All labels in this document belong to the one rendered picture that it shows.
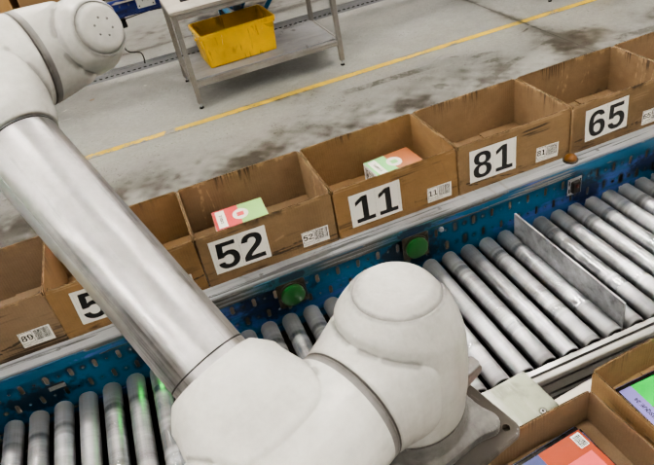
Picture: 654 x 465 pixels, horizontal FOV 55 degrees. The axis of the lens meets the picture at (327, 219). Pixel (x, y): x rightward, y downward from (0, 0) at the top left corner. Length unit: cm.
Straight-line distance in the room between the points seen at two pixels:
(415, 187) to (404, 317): 117
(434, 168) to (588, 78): 82
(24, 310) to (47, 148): 99
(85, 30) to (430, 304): 55
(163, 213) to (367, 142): 68
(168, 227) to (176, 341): 130
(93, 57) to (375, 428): 58
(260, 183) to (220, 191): 13
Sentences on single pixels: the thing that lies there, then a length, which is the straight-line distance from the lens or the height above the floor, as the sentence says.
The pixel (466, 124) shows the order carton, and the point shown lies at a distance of 220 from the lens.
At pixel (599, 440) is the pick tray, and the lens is 150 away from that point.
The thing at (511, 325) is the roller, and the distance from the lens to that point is 171.
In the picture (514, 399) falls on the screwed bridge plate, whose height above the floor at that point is 75.
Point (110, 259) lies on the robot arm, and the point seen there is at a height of 158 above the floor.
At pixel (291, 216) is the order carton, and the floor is 102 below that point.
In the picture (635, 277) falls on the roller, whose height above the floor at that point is 74.
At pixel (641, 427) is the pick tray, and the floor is 82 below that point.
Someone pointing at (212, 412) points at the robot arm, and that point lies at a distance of 66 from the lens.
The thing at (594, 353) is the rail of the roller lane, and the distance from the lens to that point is 167.
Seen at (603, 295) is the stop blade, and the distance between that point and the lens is 176.
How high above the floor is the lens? 197
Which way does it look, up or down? 35 degrees down
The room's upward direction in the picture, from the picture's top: 12 degrees counter-clockwise
